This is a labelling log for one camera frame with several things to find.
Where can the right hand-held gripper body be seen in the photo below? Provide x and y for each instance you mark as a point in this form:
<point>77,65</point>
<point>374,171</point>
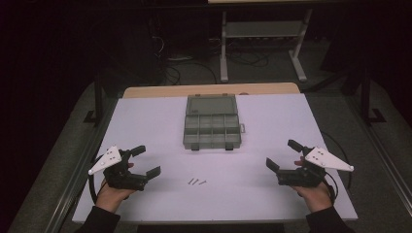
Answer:
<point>301,178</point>

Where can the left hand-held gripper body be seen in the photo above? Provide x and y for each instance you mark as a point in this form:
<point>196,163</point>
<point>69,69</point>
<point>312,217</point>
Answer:
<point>121,176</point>

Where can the small metal screw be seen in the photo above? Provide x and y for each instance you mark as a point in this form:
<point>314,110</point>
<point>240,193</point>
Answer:
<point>202,182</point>
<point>190,181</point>
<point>195,182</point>

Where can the grey plastic compartment box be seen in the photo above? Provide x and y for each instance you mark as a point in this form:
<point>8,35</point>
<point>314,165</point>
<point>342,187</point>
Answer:
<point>212,129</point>

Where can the person's left hand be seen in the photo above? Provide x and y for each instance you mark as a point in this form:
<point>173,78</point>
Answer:
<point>110,197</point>

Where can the person's right hand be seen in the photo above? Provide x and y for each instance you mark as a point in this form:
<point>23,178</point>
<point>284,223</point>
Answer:
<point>317,197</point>

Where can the black metal stand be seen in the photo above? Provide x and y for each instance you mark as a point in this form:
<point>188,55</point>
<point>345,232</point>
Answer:
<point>366,97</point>
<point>98,100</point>

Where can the wooden table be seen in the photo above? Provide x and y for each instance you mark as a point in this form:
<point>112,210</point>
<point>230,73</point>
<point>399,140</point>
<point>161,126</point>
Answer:
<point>210,89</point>

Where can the white metal desk frame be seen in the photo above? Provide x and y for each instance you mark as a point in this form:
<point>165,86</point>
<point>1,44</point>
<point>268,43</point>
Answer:
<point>262,29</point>

